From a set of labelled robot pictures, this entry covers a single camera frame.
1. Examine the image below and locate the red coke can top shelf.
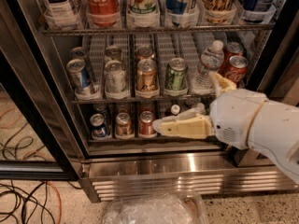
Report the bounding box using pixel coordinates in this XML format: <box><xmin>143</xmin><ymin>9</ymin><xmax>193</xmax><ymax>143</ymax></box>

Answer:
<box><xmin>87</xmin><ymin>0</ymin><xmax>119</xmax><ymax>27</ymax></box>

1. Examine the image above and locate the clear water bottle middle shelf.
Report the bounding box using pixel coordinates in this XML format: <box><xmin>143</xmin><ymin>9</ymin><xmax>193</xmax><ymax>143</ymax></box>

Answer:
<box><xmin>194</xmin><ymin>40</ymin><xmax>224</xmax><ymax>94</ymax></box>

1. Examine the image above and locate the red can bottom shelf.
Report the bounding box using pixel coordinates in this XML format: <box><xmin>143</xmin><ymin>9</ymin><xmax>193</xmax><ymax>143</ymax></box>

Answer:
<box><xmin>138</xmin><ymin>111</ymin><xmax>155</xmax><ymax>135</ymax></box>

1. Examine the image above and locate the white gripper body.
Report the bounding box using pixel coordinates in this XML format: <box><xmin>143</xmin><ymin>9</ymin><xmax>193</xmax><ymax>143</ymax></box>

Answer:
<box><xmin>209</xmin><ymin>89</ymin><xmax>268</xmax><ymax>149</ymax></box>

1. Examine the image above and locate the white silver can middle front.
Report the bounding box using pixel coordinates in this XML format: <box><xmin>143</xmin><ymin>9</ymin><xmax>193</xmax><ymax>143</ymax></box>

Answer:
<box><xmin>105</xmin><ymin>61</ymin><xmax>127</xmax><ymax>93</ymax></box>

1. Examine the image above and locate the blue silver can middle front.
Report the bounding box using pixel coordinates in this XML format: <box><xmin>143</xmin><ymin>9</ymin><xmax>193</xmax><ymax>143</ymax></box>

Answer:
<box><xmin>66</xmin><ymin>59</ymin><xmax>95</xmax><ymax>95</ymax></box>

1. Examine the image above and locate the blue silver can middle rear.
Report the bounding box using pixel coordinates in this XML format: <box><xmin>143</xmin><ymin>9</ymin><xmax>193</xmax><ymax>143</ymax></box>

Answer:
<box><xmin>70</xmin><ymin>47</ymin><xmax>88</xmax><ymax>61</ymax></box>

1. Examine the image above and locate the gold can middle front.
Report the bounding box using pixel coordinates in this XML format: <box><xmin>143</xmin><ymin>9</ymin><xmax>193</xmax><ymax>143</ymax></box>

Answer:
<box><xmin>136</xmin><ymin>59</ymin><xmax>157</xmax><ymax>92</ymax></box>

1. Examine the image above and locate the green can middle shelf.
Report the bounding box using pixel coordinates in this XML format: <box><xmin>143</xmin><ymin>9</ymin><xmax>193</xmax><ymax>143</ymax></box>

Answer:
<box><xmin>164</xmin><ymin>58</ymin><xmax>188</xmax><ymax>91</ymax></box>

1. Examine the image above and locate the brown bottle white cap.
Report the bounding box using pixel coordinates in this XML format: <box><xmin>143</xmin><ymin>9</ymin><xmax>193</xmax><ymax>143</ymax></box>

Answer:
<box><xmin>164</xmin><ymin>105</ymin><xmax>180</xmax><ymax>116</ymax></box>

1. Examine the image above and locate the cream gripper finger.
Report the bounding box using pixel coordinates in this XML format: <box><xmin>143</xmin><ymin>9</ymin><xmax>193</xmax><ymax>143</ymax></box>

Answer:
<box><xmin>208</xmin><ymin>71</ymin><xmax>236</xmax><ymax>97</ymax></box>
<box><xmin>152</xmin><ymin>107</ymin><xmax>214</xmax><ymax>139</ymax></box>

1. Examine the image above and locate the white silver can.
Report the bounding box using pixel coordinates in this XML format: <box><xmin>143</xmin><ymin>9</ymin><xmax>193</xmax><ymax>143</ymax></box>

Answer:
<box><xmin>105</xmin><ymin>61</ymin><xmax>127</xmax><ymax>93</ymax></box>
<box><xmin>105</xmin><ymin>45</ymin><xmax>122</xmax><ymax>63</ymax></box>

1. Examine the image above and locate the black cable bundle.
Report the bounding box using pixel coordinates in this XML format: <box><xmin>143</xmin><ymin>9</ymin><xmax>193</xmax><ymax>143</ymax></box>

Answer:
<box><xmin>0</xmin><ymin>180</ymin><xmax>57</xmax><ymax>224</ymax></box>

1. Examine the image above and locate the gold can middle rear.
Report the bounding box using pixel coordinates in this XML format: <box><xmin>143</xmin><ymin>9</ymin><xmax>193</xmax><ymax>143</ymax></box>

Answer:
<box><xmin>135</xmin><ymin>46</ymin><xmax>155</xmax><ymax>61</ymax></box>

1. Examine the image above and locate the stainless steel glass-door fridge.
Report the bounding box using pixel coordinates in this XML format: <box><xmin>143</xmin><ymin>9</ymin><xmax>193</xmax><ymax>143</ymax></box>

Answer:
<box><xmin>0</xmin><ymin>0</ymin><xmax>298</xmax><ymax>203</ymax></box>

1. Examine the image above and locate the white black tea can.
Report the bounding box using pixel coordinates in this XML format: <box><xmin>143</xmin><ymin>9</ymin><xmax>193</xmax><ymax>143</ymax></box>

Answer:
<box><xmin>43</xmin><ymin>0</ymin><xmax>82</xmax><ymax>30</ymax></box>

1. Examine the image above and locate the white green 7up can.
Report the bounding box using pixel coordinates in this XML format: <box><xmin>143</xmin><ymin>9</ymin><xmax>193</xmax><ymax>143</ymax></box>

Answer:
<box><xmin>127</xmin><ymin>0</ymin><xmax>158</xmax><ymax>28</ymax></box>

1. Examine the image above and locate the clear plastic bin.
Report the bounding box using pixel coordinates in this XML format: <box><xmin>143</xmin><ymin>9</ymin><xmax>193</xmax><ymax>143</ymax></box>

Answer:
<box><xmin>101</xmin><ymin>189</ymin><xmax>209</xmax><ymax>224</ymax></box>

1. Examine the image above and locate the orange cable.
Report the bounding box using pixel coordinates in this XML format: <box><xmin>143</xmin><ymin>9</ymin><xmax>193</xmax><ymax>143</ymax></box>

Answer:
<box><xmin>46</xmin><ymin>180</ymin><xmax>64</xmax><ymax>224</ymax></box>

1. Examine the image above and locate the red coke can middle rear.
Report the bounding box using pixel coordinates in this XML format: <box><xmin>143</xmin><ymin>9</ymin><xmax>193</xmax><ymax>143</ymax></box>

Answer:
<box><xmin>224</xmin><ymin>42</ymin><xmax>244</xmax><ymax>60</ymax></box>

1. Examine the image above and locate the blue pepsi can bottom shelf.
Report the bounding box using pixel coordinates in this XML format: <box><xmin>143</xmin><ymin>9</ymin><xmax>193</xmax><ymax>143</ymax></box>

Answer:
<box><xmin>90</xmin><ymin>113</ymin><xmax>110</xmax><ymax>139</ymax></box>

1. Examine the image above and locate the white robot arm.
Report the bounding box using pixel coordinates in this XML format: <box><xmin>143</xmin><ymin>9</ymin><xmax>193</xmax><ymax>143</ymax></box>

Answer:
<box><xmin>153</xmin><ymin>72</ymin><xmax>299</xmax><ymax>183</ymax></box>

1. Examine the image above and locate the bronze can bottom shelf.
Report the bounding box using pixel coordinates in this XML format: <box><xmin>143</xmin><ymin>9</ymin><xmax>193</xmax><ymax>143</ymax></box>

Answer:
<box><xmin>116</xmin><ymin>112</ymin><xmax>133</xmax><ymax>136</ymax></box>

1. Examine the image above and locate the red coke can middle front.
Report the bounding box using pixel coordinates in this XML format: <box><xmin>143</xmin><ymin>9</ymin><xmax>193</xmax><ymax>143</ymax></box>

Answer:
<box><xmin>223</xmin><ymin>55</ymin><xmax>248</xmax><ymax>84</ymax></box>

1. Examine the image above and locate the white silver can middle rear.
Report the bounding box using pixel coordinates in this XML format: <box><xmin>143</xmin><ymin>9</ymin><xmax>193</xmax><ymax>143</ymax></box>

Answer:
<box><xmin>105</xmin><ymin>45</ymin><xmax>122</xmax><ymax>63</ymax></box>

